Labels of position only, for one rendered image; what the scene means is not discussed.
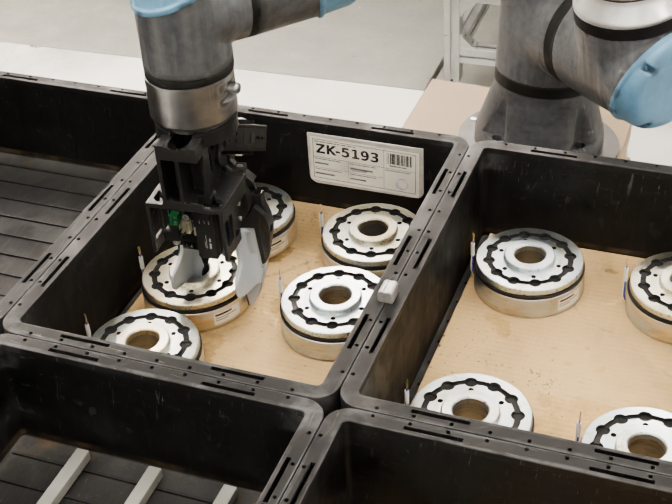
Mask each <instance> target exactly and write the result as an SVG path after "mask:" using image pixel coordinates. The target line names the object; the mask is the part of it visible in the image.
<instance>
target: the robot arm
mask: <svg viewBox="0 0 672 504"><path fill-rule="evenodd" d="M353 2H355V0H130V5H131V9H132V10H133V12H134V16H135V22H136V28H137V34H138V40H139V46H140V52H141V58H142V64H143V69H144V72H143V74H144V80H145V86H146V92H147V98H148V105H149V111H150V116H151V118H152V119H153V120H154V124H155V130H156V135H157V137H158V138H159V139H158V141H157V142H156V143H155V145H154V151H155V157H156V163H157V169H158V175H159V181H160V183H159V184H158V186H157V187H156V188H155V190H154V191H153V193H152V194H151V195H150V197H149V198H148V200H147V201H146V203H145V205H146V210H147V216H148V222H149V227H150V233H151V239H152V244H153V250H154V252H157V251H158V250H159V248H160V247H161V245H162V243H163V242H164V240H167V241H168V240H171V243H173V244H174V245H178V255H179V257H178V260H177V263H176V266H175V268H174V271H173V274H172V278H171V285H172V288H173V289H174V290H177V289H178V288H179V287H181V286H182V285H183V284H184V283H185V282H186V281H188V280H189V279H190V278H198V277H201V276H203V275H205V274H206V273H207V272H208V271H209V266H208V261H209V258H212V259H219V257H220V255H221V254H222V252H223V250H224V256H225V261H229V259H230V257H231V256H232V254H233V252H234V251H236V256H237V261H238V265H237V272H236V278H235V291H236V295H237V297H238V298H243V297H244V296H245V295H246V298H247V301H248V305H250V306H253V305H254V303H255V301H256V300H257V298H258V296H259V294H260V292H261V290H262V287H263V285H264V281H265V276H266V272H267V267H268V261H269V255H270V252H271V246H272V239H273V233H274V220H273V215H272V212H271V210H270V207H269V205H268V203H267V202H266V199H265V195H264V190H262V189H261V190H257V187H256V184H255V182H254V180H255V179H256V175H255V174H254V173H252V172H251V171H250V170H248V169H247V164H246V163H244V162H237V161H235V156H243V155H254V151H266V136H267V125H260V124H255V120H247V119H245V118H243V117H238V113H237V107H238V98H237V94H239V93H240V91H241V84H240V83H239V82H236V81H235V73H234V56H233V47H232V43H233V42H234V41H238V40H241V39H244V38H248V37H252V36H256V35H259V34H262V33H265V32H269V31H272V30H275V29H279V28H282V27H285V26H288V25H292V24H295V23H298V22H302V21H305V20H308V19H311V18H315V17H318V18H322V17H324V15H325V14H327V13H330V12H332V11H335V10H338V9H341V8H344V7H346V6H349V5H351V4H352V3H353ZM599 106H601V107H602V108H604V109H606V110H607V111H609V112H610V113H611V115H612V116H613V117H615V118H616V119H619V120H624V121H626V122H628V123H630V124H632V125H634V126H636V127H639V128H645V129H650V128H656V127H660V126H663V125H665V124H668V123H670V122H671V121H672V0H500V12H499V24H498V37H497V49H496V61H495V73H494V80H493V82H492V85H491V87H490V89H489V91H488V94H487V96H486V98H485V100H484V103H483V105H482V107H481V109H480V112H479V114H478V116H477V119H476V123H475V136H474V139H475V142H479V141H486V140H490V141H499V142H506V143H513V144H520V145H527V146H534V147H541V148H548V149H555V150H562V151H569V152H576V153H583V154H590V155H597V156H598V155H599V154H600V153H601V151H602V147H603V140H604V126H603V122H602V117H601V112H600V108H599ZM221 151H224V153H227V154H224V153H221ZM234 155H235V156H234ZM156 209H157V211H158V217H159V223H160V230H159V232H158V233H157V235H156V233H155V227H154V221H153V215H152V214H153V213H154V212H155V210H156ZM162 209H165V215H166V219H167V221H168V225H167V227H166V228H165V225H164V219H163V213H162Z"/></svg>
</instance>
